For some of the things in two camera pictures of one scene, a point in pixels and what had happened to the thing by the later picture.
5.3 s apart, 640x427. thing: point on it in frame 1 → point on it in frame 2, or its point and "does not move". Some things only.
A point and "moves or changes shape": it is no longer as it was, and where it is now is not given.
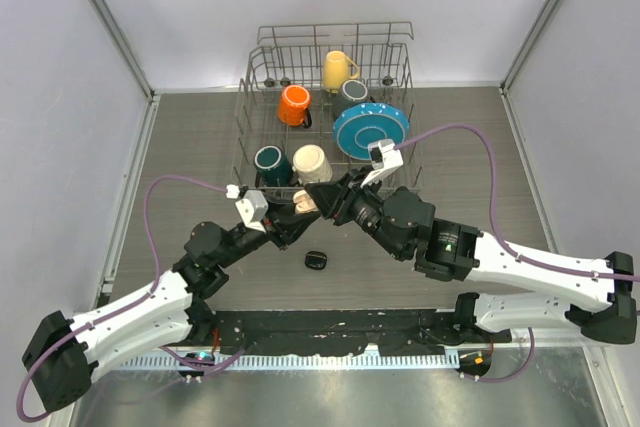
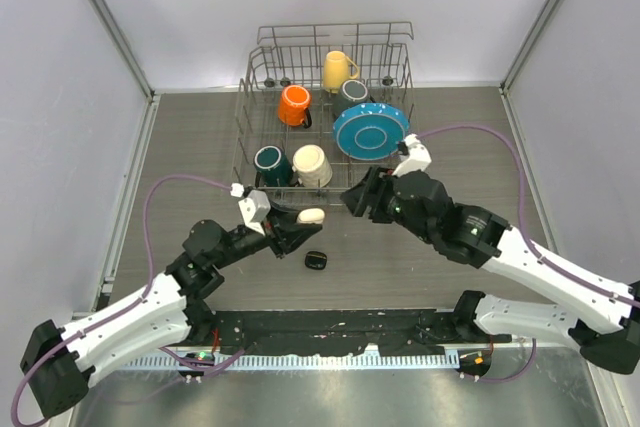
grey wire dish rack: x=314 y=96 does not move
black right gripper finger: x=326 y=195 → x=358 y=197
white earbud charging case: x=304 y=203 moves or changes shape
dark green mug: x=274 y=168 does not move
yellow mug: x=336 y=70 does not move
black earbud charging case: x=315 y=260 does not move
